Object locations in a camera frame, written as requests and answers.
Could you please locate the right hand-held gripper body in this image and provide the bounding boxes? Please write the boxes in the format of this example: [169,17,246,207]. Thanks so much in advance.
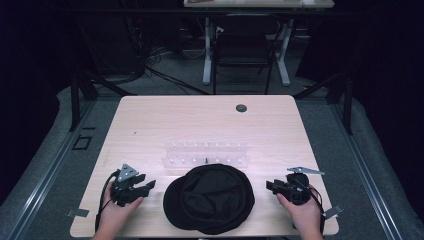
[282,166,326,206]

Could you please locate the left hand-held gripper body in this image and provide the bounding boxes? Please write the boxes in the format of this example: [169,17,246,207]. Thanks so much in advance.
[109,163,148,208]

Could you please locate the person's left hand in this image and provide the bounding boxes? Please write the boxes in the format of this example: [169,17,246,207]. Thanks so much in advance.
[99,189,145,236]

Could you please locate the person's right hand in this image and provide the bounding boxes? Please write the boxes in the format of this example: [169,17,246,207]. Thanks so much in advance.
[276,193,323,238]

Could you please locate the grey tape tab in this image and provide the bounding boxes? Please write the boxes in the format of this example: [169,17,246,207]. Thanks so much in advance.
[322,203,345,221]
[65,208,91,219]

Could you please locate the black cap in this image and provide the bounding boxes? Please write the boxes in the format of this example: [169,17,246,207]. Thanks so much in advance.
[162,163,256,236]

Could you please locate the clear acrylic rack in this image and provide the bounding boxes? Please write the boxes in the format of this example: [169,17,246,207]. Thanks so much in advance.
[161,140,250,170]

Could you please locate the black metal stand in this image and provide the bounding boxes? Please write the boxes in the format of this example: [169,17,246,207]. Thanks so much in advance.
[293,70,355,136]
[68,68,138,132]

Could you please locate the black chair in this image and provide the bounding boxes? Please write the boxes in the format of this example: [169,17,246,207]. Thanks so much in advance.
[212,13,280,96]

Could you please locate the white-legged desk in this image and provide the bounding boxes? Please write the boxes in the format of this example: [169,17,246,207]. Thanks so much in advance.
[183,0,336,88]

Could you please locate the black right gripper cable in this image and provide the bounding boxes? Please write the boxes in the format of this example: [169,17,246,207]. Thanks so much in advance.
[307,185,327,235]

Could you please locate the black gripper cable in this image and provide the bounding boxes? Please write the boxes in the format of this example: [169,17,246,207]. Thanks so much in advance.
[94,170,121,233]
[307,185,327,235]

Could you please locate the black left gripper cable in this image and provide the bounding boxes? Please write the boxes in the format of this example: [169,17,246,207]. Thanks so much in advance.
[94,170,121,233]

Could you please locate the black floor cables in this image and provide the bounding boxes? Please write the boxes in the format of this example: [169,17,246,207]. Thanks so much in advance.
[133,19,211,97]

